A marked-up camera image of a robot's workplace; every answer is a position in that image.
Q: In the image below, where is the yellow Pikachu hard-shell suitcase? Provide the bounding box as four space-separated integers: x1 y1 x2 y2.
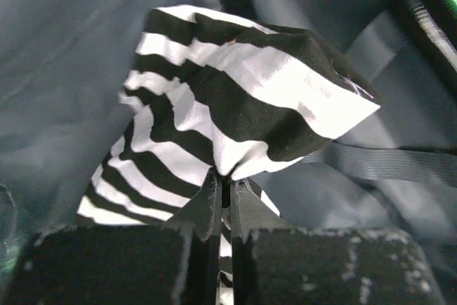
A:
1 0 456 304

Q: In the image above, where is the black white striped cloth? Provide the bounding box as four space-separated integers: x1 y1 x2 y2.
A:
77 5 381 295

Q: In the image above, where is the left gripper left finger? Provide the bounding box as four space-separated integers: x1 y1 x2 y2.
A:
1 169 222 304

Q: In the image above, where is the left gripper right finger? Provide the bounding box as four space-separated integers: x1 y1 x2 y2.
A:
228 180 445 304

